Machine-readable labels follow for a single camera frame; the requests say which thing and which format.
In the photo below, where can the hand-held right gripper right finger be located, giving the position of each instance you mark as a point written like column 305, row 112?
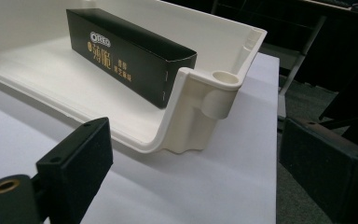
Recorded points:
column 329, row 168

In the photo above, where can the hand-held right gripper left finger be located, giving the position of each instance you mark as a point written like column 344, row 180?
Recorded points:
column 77, row 168

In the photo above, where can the white plastic bin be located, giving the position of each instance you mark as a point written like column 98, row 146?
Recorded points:
column 74, row 84

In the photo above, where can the black snack box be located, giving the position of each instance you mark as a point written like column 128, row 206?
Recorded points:
column 127, row 59

